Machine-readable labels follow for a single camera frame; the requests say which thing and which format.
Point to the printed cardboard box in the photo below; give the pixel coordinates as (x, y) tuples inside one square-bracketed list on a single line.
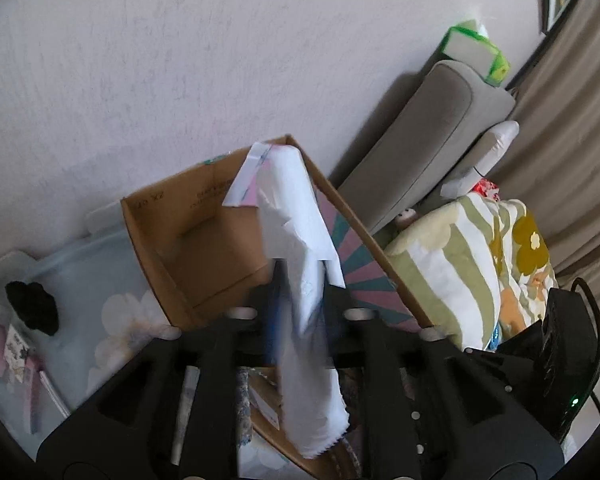
[(210, 240)]

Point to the green tissue box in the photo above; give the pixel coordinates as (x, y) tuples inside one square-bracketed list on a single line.
[(472, 47)]

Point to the beige curtain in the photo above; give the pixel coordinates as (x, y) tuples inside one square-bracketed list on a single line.
[(570, 160)]

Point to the floral green pillow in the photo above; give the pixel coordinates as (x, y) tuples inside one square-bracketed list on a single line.
[(445, 270)]

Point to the red printed cloth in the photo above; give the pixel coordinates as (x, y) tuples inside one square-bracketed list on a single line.
[(486, 190)]

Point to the grey sofa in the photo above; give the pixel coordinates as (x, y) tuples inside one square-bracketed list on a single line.
[(430, 135)]

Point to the pink flat packet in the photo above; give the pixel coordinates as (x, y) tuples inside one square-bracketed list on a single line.
[(31, 395)]

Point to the white cloth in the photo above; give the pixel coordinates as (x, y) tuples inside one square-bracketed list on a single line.
[(290, 200)]

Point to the small toy figure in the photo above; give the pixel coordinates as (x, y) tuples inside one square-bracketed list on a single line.
[(406, 217)]

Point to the patterned small packet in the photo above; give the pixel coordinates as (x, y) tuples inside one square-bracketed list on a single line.
[(17, 350)]

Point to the white card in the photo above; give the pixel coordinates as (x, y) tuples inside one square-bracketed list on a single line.
[(54, 395)]

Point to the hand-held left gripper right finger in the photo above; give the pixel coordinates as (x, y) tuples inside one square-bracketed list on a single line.
[(336, 310)]

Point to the black scrunchie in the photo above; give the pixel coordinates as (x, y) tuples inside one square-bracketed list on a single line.
[(32, 307)]

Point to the light blue floral blanket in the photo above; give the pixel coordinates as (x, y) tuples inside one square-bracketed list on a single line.
[(105, 270)]

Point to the white cushion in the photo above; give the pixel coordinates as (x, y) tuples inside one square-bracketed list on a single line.
[(490, 150)]

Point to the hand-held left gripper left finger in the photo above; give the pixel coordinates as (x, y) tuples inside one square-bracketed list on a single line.
[(272, 321)]

